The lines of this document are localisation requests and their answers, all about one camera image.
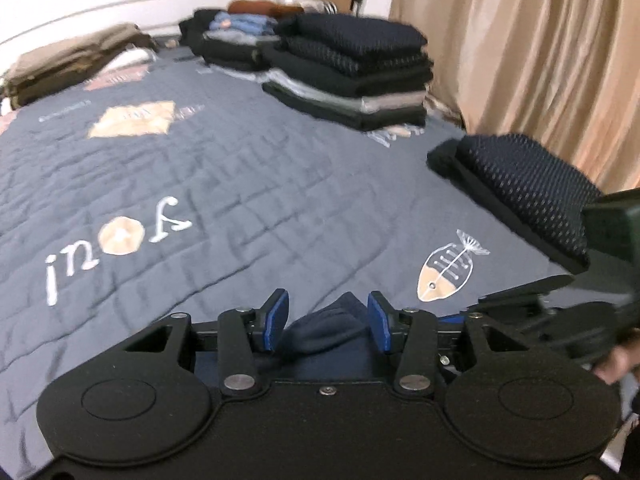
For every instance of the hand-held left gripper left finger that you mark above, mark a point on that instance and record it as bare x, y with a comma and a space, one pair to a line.
277, 320

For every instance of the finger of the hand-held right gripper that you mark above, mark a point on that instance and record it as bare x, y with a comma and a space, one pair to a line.
500, 305

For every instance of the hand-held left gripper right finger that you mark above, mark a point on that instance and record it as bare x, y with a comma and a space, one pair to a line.
380, 322

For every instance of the navy t-shirt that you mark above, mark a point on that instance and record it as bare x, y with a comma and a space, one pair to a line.
325, 345

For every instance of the stack of folded dark clothes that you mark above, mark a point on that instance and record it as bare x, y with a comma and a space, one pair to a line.
360, 65

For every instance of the person's right hand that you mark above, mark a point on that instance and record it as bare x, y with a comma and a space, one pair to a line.
620, 360

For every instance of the navy dotted folded sweater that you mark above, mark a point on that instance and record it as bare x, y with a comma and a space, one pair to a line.
530, 190

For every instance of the black folded cloth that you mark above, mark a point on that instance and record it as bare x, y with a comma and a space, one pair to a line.
470, 185

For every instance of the grey quilted bedspread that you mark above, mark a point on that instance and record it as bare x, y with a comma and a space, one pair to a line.
250, 185

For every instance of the beige curtain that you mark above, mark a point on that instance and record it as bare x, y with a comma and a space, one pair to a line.
525, 50

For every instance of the black folded pants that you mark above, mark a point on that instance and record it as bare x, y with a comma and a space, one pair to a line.
235, 52

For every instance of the folded blue jeans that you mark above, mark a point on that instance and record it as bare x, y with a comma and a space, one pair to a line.
245, 24

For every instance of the black folded jacket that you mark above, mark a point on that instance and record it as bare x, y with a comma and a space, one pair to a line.
197, 32

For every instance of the brown folded sweater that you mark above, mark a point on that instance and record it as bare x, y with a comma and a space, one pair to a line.
265, 8

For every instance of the striped folded garment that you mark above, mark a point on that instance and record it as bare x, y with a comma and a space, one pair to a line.
317, 7

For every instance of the white headboard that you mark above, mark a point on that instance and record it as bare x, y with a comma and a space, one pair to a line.
125, 5

